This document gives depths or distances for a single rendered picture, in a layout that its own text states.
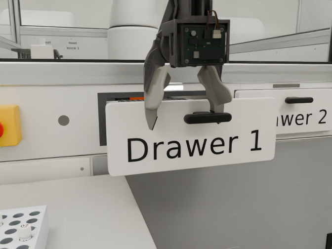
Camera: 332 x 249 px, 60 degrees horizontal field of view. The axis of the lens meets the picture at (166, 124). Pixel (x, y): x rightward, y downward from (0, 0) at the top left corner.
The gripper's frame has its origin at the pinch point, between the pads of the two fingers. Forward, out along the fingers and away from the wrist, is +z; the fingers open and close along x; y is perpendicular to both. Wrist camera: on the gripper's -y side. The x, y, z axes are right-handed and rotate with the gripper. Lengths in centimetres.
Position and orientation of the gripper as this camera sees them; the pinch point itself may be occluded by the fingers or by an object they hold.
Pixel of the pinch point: (184, 120)
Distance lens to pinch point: 43.7
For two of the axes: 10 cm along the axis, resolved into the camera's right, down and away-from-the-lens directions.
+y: 2.6, 2.4, -9.4
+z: 0.2, 9.7, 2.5
